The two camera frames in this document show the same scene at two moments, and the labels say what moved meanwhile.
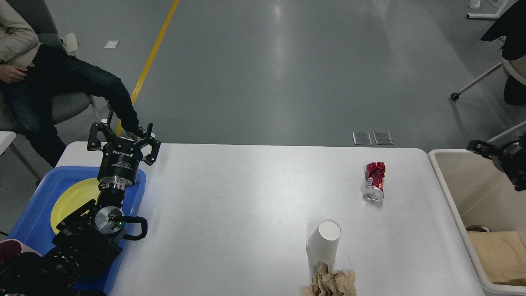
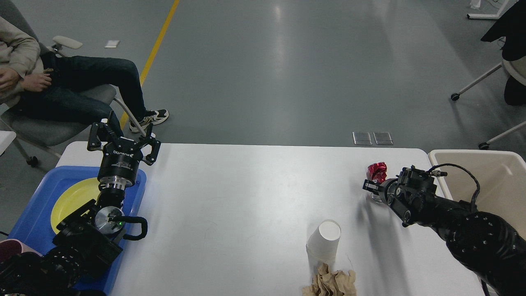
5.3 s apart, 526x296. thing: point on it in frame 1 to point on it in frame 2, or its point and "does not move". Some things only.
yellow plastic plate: x=73 y=196 does not move
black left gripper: x=118 y=167 does not move
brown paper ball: x=326 y=283 does not move
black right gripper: x=511 y=158 to x=386 y=189
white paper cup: x=323 y=243 does not move
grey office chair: x=62 y=102 to x=43 y=135
